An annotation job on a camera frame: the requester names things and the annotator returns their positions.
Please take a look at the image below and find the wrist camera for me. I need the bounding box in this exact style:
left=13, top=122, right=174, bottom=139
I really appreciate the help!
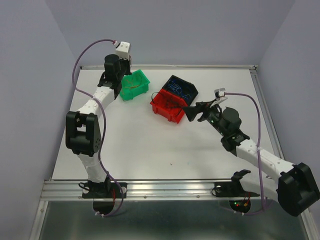
left=210, top=88, right=228, bottom=107
left=113, top=41, right=131, bottom=61

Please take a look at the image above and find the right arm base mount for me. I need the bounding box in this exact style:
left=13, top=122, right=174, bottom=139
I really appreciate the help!
left=211, top=169, right=260, bottom=198

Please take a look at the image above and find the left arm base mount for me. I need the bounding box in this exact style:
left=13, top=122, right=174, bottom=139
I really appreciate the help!
left=78, top=176, right=128, bottom=199

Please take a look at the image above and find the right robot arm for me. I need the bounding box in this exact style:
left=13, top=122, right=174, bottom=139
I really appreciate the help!
left=183, top=100, right=320, bottom=217

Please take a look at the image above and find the green plastic bin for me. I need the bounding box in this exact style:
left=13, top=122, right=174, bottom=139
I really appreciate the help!
left=119, top=69, right=150, bottom=101

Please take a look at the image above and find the black plastic bin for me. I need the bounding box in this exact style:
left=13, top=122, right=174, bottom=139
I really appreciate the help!
left=162, top=75, right=199, bottom=106

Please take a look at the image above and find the red plastic bin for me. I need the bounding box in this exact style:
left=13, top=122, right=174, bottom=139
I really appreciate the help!
left=150, top=89, right=188, bottom=124

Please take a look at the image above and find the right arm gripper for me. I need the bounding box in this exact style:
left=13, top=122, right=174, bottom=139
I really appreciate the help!
left=181, top=98, right=227, bottom=137

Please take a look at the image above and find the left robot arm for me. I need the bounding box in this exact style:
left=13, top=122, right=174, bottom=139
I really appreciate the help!
left=65, top=53, right=131, bottom=197

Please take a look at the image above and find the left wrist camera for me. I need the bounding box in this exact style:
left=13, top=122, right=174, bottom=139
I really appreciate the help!
left=113, top=41, right=131, bottom=61

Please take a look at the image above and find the blue thin wire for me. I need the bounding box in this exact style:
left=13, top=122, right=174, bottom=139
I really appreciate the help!
left=167, top=79, right=195, bottom=100

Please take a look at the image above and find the aluminium mounting rail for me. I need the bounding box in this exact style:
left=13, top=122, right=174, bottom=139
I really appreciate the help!
left=41, top=177, right=308, bottom=201

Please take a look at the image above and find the black ribbon cable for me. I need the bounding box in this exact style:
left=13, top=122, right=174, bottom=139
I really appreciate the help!
left=151, top=91, right=187, bottom=118

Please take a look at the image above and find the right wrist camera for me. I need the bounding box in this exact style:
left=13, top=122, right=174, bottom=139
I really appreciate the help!
left=210, top=88, right=228, bottom=107

